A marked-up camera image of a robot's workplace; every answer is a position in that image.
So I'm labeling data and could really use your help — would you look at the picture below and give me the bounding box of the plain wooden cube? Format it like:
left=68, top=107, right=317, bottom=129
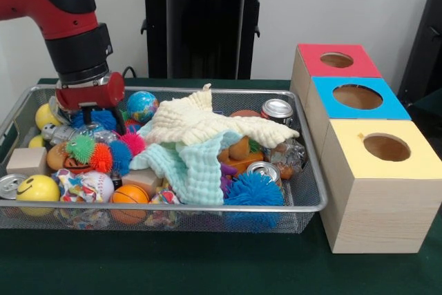
left=6, top=146, right=48, bottom=177

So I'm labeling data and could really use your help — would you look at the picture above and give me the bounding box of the small white baseball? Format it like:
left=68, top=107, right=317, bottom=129
left=82, top=170, right=115, bottom=202

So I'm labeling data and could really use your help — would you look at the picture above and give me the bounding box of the blue green globe ball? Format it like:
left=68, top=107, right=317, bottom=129
left=126, top=91, right=160, bottom=123

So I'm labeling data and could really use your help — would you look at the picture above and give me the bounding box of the cream waffle cloth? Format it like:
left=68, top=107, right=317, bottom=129
left=144, top=83, right=300, bottom=151

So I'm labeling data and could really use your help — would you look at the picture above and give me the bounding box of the shallow wire mesh bin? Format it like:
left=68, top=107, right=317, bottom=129
left=0, top=84, right=327, bottom=236

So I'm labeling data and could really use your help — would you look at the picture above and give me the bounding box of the toy hamburger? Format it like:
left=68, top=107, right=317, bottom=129
left=46, top=142, right=75, bottom=171

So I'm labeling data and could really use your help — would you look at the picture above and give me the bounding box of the small orange basketball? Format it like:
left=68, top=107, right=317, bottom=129
left=110, top=184, right=150, bottom=225

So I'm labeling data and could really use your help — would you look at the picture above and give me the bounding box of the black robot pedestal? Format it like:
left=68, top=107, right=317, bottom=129
left=133, top=0, right=278, bottom=80

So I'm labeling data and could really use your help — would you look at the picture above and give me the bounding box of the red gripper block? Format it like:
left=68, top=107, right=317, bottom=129
left=55, top=72, right=127, bottom=135

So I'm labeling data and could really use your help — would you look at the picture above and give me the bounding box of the wooden box with three holes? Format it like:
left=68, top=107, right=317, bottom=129
left=289, top=44, right=442, bottom=254

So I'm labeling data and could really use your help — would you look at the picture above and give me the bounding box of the blue furry monster toy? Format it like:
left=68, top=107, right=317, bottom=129
left=223, top=170, right=286, bottom=207

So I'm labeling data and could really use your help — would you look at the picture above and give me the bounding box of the dark green side table cloth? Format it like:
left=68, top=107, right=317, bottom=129
left=407, top=87, right=442, bottom=147

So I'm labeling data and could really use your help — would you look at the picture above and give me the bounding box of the clear packet of orange snacks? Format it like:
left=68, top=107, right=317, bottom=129
left=269, top=138, right=307, bottom=180

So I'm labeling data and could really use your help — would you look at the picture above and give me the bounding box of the blue spiky rubber ball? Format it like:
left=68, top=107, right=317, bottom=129
left=70, top=107, right=119, bottom=131

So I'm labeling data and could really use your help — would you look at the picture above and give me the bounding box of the mint waffle cloth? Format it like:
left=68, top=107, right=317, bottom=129
left=130, top=120, right=242, bottom=206

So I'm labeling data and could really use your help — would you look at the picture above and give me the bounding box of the yellow smiley ball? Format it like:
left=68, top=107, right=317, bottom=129
left=15, top=174, right=61, bottom=216

